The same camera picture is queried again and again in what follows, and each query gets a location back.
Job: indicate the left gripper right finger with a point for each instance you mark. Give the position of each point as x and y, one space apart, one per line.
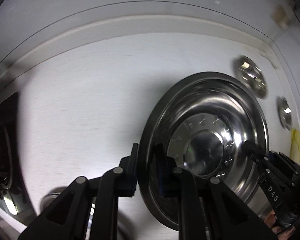
202 208

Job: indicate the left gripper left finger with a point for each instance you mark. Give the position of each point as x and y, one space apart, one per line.
87 207

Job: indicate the large steel plate with label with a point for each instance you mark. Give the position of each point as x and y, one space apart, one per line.
201 123

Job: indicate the small steel bowl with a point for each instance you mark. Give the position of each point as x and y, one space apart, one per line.
248 73

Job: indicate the person's left hand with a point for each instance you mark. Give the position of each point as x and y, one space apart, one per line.
280 233

